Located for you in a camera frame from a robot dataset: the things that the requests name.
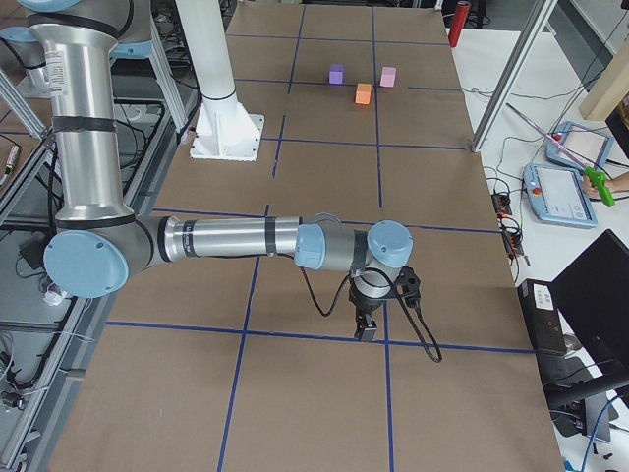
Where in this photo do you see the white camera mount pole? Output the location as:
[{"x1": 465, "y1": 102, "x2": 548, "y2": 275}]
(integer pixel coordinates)
[{"x1": 176, "y1": 0, "x2": 238, "y2": 114}]

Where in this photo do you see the right black usb hub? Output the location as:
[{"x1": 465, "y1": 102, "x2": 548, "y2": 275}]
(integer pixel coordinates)
[{"x1": 491, "y1": 193, "x2": 512, "y2": 218}]

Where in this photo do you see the grey aluminium frame post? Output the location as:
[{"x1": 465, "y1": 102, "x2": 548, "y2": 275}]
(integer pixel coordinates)
[{"x1": 471, "y1": 0, "x2": 558, "y2": 152}]

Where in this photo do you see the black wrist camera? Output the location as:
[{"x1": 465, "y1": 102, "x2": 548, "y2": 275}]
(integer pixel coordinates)
[{"x1": 394, "y1": 265, "x2": 421, "y2": 309}]

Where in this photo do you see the person's hand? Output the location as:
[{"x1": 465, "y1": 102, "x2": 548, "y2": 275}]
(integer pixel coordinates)
[{"x1": 582, "y1": 175, "x2": 615, "y2": 199}]

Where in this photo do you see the red bottle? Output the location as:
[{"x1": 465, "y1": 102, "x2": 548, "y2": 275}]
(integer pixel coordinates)
[{"x1": 448, "y1": 1, "x2": 471, "y2": 48}]

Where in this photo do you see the blue network cable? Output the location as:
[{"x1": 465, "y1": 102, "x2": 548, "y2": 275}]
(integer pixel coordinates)
[{"x1": 574, "y1": 392, "x2": 621, "y2": 472}]

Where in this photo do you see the black box with label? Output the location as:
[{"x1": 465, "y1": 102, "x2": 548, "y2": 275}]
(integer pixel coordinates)
[{"x1": 517, "y1": 279, "x2": 567, "y2": 356}]

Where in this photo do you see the left black usb hub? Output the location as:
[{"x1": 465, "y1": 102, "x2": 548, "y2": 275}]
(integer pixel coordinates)
[{"x1": 501, "y1": 226, "x2": 525, "y2": 260}]

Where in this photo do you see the purple foam cube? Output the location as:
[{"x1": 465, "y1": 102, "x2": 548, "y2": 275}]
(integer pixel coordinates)
[{"x1": 328, "y1": 64, "x2": 344, "y2": 85}]

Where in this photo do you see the orange foam cube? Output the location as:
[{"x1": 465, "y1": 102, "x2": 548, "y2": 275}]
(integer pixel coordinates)
[{"x1": 355, "y1": 83, "x2": 372, "y2": 105}]

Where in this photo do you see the green handled grabber tool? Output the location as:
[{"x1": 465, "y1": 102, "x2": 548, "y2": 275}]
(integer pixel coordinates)
[{"x1": 505, "y1": 102, "x2": 615, "y2": 207}]

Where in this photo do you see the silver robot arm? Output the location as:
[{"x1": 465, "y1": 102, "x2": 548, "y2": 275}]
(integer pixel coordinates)
[{"x1": 26, "y1": 1, "x2": 421, "y2": 341}]

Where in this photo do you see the blue teach pendant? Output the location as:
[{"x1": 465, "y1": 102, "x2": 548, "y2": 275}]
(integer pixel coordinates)
[
  {"x1": 523, "y1": 163, "x2": 598, "y2": 229},
  {"x1": 545, "y1": 121, "x2": 614, "y2": 169}
]

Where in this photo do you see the black usb hub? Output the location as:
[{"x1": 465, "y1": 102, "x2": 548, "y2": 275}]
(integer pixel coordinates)
[
  {"x1": 491, "y1": 193, "x2": 512, "y2": 218},
  {"x1": 501, "y1": 226, "x2": 525, "y2": 260}
]

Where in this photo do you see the far blue teach pendant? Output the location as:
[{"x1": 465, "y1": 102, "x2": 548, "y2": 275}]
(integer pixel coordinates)
[{"x1": 545, "y1": 121, "x2": 614, "y2": 169}]

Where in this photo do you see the brown paper table cover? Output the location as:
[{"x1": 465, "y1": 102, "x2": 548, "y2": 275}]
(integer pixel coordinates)
[{"x1": 48, "y1": 2, "x2": 562, "y2": 471}]

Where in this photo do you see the black monitor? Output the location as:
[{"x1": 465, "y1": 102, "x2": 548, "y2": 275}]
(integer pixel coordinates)
[{"x1": 544, "y1": 228, "x2": 629, "y2": 414}]

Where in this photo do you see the near blue teach pendant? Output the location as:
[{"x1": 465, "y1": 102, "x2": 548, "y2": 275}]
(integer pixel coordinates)
[{"x1": 523, "y1": 163, "x2": 598, "y2": 229}]

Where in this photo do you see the pink foam cube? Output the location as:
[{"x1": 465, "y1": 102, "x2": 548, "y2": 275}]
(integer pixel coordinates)
[{"x1": 379, "y1": 66, "x2": 397, "y2": 88}]

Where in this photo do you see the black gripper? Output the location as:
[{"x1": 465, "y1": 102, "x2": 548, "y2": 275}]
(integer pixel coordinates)
[{"x1": 349, "y1": 272, "x2": 393, "y2": 341}]

